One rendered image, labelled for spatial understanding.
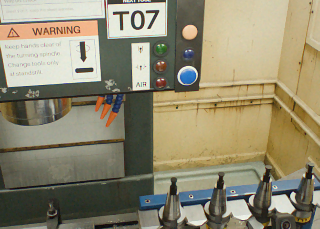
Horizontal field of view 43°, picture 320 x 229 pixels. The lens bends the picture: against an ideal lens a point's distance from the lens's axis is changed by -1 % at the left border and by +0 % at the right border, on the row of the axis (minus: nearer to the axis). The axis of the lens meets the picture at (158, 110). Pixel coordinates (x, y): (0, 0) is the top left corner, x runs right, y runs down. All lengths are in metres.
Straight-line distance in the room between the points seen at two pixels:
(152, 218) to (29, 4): 0.56
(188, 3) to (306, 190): 0.57
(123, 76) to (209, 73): 1.23
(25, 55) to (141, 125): 0.91
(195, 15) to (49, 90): 0.28
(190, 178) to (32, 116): 1.36
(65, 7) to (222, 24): 1.25
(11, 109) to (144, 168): 0.87
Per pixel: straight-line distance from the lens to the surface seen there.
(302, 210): 1.08
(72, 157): 1.57
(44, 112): 0.89
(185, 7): 0.69
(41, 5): 0.68
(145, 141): 1.59
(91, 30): 0.68
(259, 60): 1.98
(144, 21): 0.69
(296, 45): 1.88
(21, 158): 1.58
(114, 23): 0.68
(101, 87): 0.72
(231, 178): 2.18
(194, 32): 0.70
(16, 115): 0.90
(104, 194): 1.70
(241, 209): 1.04
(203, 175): 2.15
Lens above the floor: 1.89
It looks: 28 degrees down
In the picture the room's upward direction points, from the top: straight up
